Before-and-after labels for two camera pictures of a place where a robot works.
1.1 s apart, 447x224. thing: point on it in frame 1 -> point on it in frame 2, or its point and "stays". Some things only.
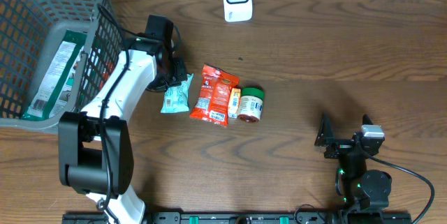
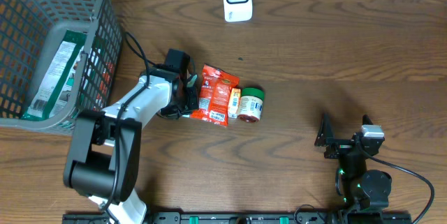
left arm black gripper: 161,87 -> 178,115
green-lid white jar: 251,103 stays
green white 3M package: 53,93 stays
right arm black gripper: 326,137 stays
